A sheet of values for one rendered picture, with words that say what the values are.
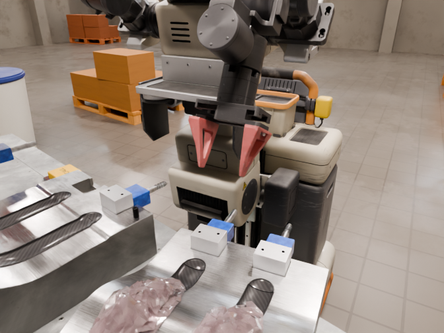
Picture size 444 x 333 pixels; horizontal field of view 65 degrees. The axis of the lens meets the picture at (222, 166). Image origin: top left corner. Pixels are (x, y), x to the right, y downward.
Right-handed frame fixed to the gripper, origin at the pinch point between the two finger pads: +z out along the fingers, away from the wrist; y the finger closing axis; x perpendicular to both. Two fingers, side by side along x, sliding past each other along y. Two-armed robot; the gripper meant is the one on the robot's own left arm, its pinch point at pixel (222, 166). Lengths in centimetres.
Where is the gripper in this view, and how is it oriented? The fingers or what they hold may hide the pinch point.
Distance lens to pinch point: 52.3
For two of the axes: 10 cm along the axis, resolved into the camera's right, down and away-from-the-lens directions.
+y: 8.9, 2.0, -4.2
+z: -2.0, 9.8, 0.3
